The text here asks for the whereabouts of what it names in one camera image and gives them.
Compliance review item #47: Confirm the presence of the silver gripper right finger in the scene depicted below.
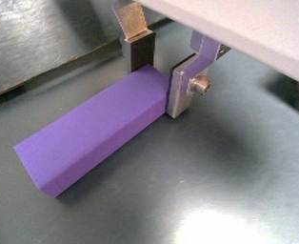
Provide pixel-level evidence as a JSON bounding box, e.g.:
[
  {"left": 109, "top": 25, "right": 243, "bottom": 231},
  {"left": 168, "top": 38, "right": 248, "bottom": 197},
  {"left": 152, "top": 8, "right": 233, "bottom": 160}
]
[{"left": 166, "top": 31, "right": 229, "bottom": 118}]

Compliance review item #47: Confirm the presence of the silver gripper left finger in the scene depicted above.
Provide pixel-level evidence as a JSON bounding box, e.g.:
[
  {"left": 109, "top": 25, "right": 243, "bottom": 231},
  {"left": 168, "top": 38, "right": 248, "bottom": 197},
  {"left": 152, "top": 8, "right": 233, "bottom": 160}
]
[{"left": 113, "top": 2, "right": 156, "bottom": 72}]

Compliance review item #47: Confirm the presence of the purple rectangular block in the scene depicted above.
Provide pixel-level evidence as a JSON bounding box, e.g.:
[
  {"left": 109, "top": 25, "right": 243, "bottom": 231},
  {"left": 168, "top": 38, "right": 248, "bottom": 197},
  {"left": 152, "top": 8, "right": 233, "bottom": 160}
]
[{"left": 14, "top": 65, "right": 168, "bottom": 197}]

